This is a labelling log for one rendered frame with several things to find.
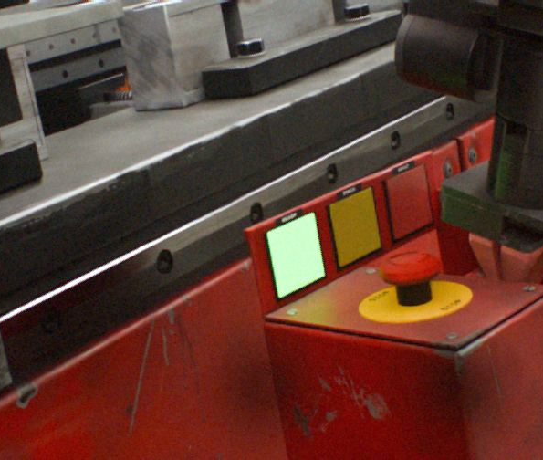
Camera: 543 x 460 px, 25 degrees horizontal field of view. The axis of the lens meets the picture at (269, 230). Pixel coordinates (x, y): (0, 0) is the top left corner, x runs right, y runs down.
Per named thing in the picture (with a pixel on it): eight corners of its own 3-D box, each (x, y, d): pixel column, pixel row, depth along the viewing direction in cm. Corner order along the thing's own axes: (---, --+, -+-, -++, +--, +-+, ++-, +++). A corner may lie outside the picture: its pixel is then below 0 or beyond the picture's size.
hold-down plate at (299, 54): (251, 97, 109) (245, 64, 108) (204, 100, 112) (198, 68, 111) (406, 36, 132) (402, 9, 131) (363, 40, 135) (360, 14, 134)
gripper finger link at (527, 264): (482, 283, 89) (496, 166, 85) (567, 318, 85) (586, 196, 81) (427, 314, 85) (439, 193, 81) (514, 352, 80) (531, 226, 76)
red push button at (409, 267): (422, 326, 74) (414, 270, 73) (372, 318, 77) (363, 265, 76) (460, 303, 76) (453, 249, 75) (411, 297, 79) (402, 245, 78)
